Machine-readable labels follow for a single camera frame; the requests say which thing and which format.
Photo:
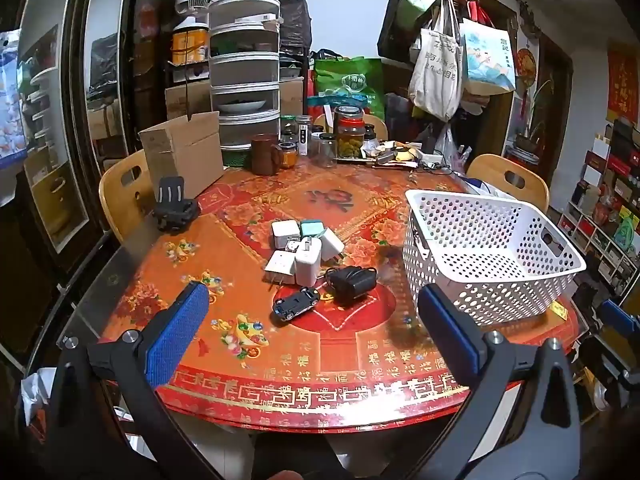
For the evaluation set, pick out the pickle jar with red lid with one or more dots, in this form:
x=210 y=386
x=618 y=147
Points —
x=351 y=135

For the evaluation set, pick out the black plastic bag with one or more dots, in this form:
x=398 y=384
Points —
x=295 y=20

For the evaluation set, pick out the white square charger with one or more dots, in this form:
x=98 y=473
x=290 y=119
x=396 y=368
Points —
x=279 y=269
x=284 y=232
x=331 y=245

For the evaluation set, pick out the orange-filled glass jar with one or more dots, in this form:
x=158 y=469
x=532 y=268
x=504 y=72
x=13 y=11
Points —
x=288 y=156

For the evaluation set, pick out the green plastic basket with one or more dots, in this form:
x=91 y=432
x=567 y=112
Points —
x=235 y=156

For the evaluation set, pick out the yellow container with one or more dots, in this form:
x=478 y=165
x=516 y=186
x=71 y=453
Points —
x=190 y=45

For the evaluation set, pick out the tall white charger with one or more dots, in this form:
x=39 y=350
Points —
x=307 y=265

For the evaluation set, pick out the empty glass jar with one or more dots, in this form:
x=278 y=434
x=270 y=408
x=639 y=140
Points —
x=325 y=150

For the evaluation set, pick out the yellow paper tag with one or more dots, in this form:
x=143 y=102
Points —
x=560 y=311

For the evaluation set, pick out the white illustrated paper bag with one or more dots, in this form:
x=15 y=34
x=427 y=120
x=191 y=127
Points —
x=487 y=57

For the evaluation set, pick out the metal tray with clutter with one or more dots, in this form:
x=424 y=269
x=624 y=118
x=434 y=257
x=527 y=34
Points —
x=392 y=155

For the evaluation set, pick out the black power adapter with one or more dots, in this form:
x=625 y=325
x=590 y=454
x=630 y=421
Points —
x=350 y=281

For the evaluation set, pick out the black phone holder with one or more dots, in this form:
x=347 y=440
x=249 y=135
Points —
x=172 y=205

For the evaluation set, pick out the cardboard box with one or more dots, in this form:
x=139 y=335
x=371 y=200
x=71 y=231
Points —
x=185 y=155

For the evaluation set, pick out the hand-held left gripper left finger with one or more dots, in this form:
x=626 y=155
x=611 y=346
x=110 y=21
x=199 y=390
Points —
x=177 y=325

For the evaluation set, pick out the white plate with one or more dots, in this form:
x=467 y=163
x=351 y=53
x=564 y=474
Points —
x=241 y=106

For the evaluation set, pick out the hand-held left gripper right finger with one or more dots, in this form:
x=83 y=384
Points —
x=445 y=330

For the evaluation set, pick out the red wall scroll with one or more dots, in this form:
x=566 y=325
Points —
x=624 y=82

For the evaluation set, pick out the white power strip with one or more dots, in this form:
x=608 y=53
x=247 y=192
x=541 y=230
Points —
x=431 y=160

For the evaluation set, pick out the brown mug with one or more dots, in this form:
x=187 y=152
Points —
x=264 y=155

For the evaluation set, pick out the white tiered food rack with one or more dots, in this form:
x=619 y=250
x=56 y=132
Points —
x=245 y=75

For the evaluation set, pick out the teal charger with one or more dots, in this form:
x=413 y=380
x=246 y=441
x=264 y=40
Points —
x=312 y=228

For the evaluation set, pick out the green shopping bag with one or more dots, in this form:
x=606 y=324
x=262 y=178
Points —
x=350 y=85

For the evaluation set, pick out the white labelled bottle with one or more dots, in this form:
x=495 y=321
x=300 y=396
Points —
x=303 y=135

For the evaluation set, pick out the dark hanging bag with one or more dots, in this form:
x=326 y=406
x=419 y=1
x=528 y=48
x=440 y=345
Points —
x=395 y=25

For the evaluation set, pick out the shelf of boxes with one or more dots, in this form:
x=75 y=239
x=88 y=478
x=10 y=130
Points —
x=607 y=200

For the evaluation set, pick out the black toy car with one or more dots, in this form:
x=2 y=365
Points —
x=295 y=302

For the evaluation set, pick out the white perforated plastic basket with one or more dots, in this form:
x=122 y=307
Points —
x=495 y=260

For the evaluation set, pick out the clear plastic bag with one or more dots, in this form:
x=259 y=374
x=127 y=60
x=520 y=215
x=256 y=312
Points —
x=447 y=147

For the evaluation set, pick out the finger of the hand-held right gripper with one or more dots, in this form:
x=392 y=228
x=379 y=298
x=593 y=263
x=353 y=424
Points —
x=617 y=314

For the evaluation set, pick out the small dark-lidded jar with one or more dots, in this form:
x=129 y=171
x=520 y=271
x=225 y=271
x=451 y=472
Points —
x=289 y=127

